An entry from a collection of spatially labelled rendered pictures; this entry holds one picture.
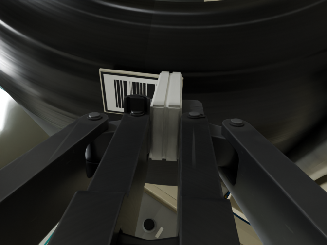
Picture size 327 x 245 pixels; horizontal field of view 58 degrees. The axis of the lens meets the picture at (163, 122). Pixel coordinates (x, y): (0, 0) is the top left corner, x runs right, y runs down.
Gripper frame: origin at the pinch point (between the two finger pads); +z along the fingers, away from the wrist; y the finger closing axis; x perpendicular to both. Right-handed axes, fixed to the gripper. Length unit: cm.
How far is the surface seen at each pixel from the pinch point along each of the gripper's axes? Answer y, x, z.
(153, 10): -1.6, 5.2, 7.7
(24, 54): -12.2, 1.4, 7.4
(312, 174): 16.5, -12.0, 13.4
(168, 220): 0, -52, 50
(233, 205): 11.3, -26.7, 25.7
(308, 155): 15.1, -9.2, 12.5
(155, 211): -4, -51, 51
